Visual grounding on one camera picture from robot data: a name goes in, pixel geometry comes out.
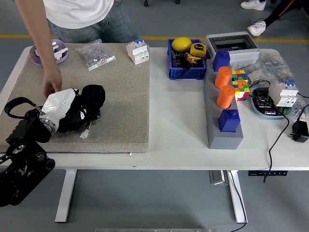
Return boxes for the grey electrical enclosure box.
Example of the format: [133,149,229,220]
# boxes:
[205,32,260,69]

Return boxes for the yellow round dome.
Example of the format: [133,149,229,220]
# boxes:
[171,36,192,53]

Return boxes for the black electronic components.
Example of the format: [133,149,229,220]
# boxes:
[252,88,285,116]

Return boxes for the person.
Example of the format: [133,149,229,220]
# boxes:
[240,0,309,37]
[42,0,140,44]

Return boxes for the white connector with red wires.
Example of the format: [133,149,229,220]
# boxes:
[80,120,93,139]

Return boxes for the blue plastic bin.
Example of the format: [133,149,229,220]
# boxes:
[166,38,207,81]

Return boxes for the clear plastic bag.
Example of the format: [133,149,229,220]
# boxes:
[288,93,309,122]

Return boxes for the black power adapter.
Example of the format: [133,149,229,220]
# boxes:
[289,120,309,143]

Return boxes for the grey peg holder block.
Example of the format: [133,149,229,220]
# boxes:
[202,72,244,150]

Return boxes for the small yellow black tool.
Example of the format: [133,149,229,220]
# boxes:
[185,53,200,65]

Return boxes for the black desk control panel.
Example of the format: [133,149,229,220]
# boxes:
[248,170,288,176]

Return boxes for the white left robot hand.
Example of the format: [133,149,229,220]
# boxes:
[39,87,82,132]

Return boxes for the blue square peg block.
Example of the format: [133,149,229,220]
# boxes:
[217,109,241,133]
[212,50,231,73]

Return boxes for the white circuit breaker blue lever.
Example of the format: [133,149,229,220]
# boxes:
[267,79,299,108]
[126,38,150,66]

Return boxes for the yellow black tape measure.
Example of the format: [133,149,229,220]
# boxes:
[189,43,208,58]

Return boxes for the grey-brown table mat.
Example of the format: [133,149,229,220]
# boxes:
[0,43,151,154]

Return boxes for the grey metal bracket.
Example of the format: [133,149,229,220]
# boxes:
[209,170,230,186]

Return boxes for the purple oval bowl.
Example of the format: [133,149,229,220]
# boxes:
[29,39,69,67]

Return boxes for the clear bags of small parts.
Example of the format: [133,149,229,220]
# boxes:
[248,51,291,83]

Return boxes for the multicolour puzzle cube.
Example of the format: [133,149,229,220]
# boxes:
[231,70,251,102]

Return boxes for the white table leg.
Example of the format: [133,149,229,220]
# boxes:
[54,169,78,223]
[226,170,248,224]

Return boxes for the light blue bowl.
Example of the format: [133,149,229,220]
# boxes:
[249,87,293,120]

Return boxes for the clear bag of screws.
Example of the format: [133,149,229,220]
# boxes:
[74,38,116,72]

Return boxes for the person's hand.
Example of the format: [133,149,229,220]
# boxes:
[42,68,64,99]

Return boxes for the orange cylinder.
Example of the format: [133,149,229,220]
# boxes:
[214,66,233,89]
[215,85,236,109]

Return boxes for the black cable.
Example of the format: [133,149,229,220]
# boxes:
[248,80,290,183]
[226,170,248,232]

